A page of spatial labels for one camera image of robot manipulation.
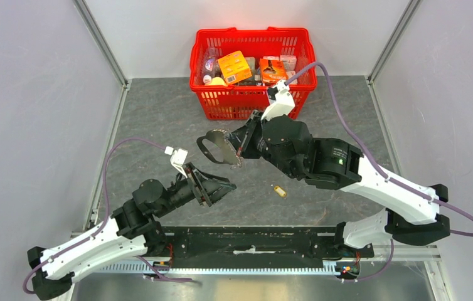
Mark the black base frame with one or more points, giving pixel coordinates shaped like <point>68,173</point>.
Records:
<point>253,247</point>

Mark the white pink box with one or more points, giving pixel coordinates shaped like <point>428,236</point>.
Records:
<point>289,62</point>

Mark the left aluminium corner post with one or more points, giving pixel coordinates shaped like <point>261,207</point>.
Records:
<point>100,40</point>

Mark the aluminium corner post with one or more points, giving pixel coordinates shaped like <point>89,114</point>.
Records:
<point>394,38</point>
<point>100,40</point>

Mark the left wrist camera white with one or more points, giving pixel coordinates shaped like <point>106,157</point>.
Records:
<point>177,158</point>

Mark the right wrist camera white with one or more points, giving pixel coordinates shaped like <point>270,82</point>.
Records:
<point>280,99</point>

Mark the right aluminium corner post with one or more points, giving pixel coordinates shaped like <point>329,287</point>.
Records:
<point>394,38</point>

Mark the orange box left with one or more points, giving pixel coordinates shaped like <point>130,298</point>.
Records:
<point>234,68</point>

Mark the white slotted cable duct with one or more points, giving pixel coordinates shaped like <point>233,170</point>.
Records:
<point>133,266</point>

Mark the yellow round item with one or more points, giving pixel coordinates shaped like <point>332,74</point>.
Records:
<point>218,81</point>

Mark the yellow key tag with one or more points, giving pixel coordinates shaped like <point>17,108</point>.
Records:
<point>280,191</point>

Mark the red shopping basket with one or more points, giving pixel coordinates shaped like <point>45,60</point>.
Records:
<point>237,102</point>

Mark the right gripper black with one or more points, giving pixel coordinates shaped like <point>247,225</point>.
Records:
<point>239,137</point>

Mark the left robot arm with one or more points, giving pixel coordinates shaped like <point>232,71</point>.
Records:
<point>131,230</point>

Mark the clear plastic bottle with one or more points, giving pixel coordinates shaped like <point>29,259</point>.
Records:
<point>210,67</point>

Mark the orange black package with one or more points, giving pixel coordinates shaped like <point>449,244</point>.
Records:
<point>272,71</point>

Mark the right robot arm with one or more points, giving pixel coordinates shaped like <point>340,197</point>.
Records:
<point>410,217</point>

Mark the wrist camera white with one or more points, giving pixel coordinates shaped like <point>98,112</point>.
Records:
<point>280,99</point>
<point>177,158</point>

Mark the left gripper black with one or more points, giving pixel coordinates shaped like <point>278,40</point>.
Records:
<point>208,190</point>

